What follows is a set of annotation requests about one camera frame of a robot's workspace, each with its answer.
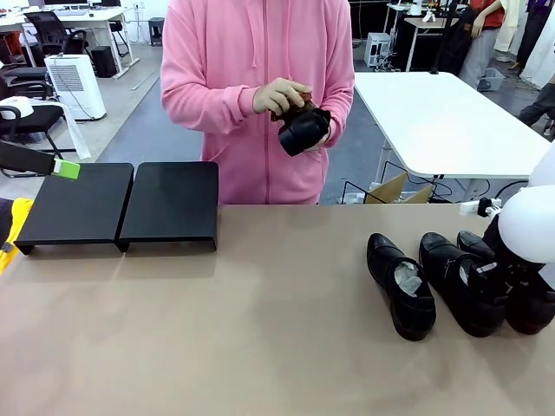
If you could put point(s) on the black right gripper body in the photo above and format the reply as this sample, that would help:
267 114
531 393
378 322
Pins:
498 281

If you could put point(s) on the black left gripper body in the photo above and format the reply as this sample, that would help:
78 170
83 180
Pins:
26 158

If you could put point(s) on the black leather shoe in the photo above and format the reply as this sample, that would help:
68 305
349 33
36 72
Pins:
405 312
531 312
455 303
303 130

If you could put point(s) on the brown wooden shoe brush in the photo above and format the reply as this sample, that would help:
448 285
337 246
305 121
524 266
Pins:
303 102

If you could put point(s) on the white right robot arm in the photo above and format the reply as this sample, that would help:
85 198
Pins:
526 225

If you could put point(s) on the person's right forearm pink sleeve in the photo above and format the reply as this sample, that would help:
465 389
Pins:
208 104

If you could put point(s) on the person's left forearm pink sleeve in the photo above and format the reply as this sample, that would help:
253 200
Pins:
341 117

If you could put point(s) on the black metal shoe stand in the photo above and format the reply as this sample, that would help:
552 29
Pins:
173 203
78 208

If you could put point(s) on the black stand pole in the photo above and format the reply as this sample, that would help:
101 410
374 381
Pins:
443 39

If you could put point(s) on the person's right hand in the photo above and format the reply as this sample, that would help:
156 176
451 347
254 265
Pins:
277 95

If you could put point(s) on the person's left hand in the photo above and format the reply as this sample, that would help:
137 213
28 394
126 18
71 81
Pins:
327 132

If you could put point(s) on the white stuffing paper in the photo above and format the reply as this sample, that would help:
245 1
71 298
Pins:
407 279
467 273

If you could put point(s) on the black office chair with cap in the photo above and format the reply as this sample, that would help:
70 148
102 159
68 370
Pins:
30 123

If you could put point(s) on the white hanging cloth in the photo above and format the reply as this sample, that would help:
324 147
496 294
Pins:
78 134

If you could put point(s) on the white cap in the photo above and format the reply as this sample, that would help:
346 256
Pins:
17 107

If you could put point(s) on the white power strip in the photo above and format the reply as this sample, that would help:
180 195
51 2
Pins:
474 207

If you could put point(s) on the white air purifier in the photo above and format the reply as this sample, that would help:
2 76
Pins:
76 91

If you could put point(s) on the black computer tower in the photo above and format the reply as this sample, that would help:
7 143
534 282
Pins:
104 60

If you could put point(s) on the black mesh office chair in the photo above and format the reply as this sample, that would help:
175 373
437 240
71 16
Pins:
50 32

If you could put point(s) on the brown cardboard box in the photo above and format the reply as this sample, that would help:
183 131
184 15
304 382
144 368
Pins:
390 190

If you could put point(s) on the white office desk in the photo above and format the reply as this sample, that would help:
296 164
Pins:
99 17

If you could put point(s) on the large white table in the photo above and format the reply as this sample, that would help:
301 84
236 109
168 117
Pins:
442 125

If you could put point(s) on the black plastic stool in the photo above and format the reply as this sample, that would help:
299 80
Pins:
158 30

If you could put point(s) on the grey plastic bin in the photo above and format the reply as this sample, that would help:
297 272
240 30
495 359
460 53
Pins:
492 80

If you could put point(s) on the person's torso in pink hoodie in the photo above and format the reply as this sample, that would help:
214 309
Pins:
260 43

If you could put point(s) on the mannequin in red shirt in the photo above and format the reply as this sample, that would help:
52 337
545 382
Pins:
485 34

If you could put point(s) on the white computer case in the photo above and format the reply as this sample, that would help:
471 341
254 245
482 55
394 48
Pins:
376 50

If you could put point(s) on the wood-top black desk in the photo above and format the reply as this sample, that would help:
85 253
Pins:
429 22

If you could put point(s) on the yellow metal frame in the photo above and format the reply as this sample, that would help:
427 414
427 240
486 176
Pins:
19 225

